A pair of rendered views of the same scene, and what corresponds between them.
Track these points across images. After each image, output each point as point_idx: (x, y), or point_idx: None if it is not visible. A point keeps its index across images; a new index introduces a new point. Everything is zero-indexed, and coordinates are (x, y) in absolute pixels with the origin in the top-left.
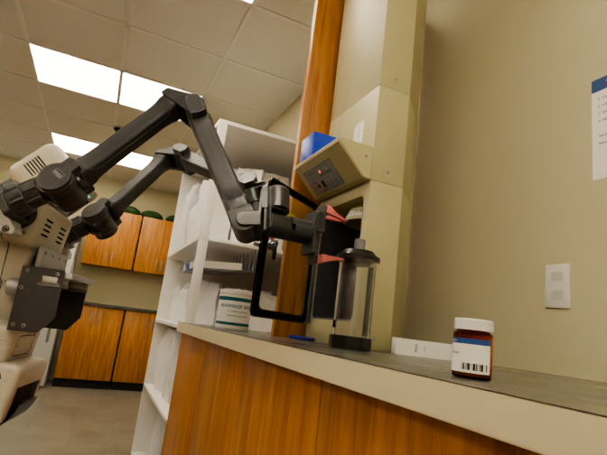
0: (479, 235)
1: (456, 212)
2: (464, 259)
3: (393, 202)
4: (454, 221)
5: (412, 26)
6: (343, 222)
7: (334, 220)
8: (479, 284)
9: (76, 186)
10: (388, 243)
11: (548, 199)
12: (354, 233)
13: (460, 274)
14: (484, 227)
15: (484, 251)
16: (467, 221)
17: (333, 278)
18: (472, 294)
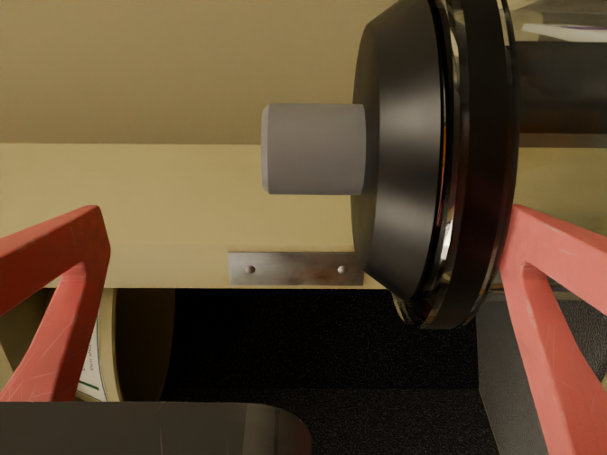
0: (183, 33)
1: (118, 119)
2: (249, 83)
3: (41, 163)
4: (144, 125)
5: None
6: (106, 260)
7: (76, 349)
8: (322, 27)
9: None
10: (235, 167)
11: None
12: (178, 396)
13: (290, 97)
14: (160, 13)
15: (229, 11)
16: (144, 78)
17: (352, 454)
18: (347, 49)
